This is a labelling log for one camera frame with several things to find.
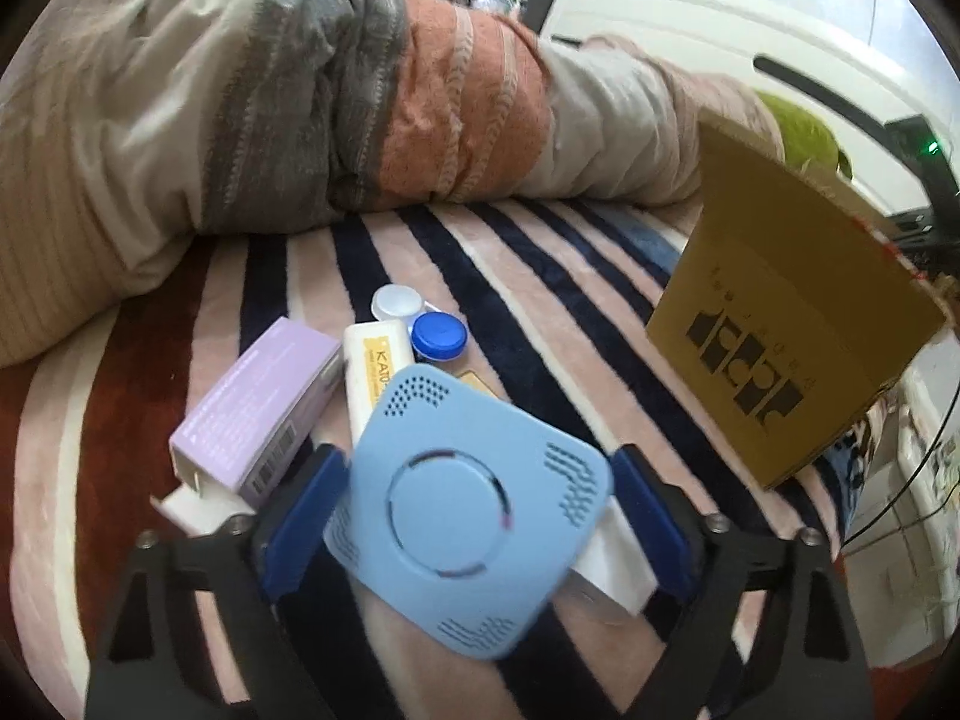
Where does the white earbuds case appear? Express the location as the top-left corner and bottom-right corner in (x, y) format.
(565, 499), (658, 624)

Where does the purple carton box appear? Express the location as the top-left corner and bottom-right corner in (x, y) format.
(151, 317), (343, 536)

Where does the blue square device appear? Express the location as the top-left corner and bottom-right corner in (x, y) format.
(324, 364), (613, 660)

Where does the brown cardboard box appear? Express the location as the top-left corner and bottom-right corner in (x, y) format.
(647, 112), (952, 488)

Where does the blue white contact lens case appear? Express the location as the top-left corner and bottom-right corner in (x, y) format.
(371, 284), (469, 362)

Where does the white yellow tube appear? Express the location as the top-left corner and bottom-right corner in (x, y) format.
(342, 320), (413, 445)

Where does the striped fleece blanket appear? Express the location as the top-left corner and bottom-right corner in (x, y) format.
(2, 202), (887, 718)

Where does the green plush pillow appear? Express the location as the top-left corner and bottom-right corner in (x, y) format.
(758, 91), (853, 181)

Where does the striped pink grey duvet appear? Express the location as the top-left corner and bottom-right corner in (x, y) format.
(2, 0), (781, 366)

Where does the white bed headboard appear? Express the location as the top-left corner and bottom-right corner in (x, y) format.
(542, 0), (958, 215)

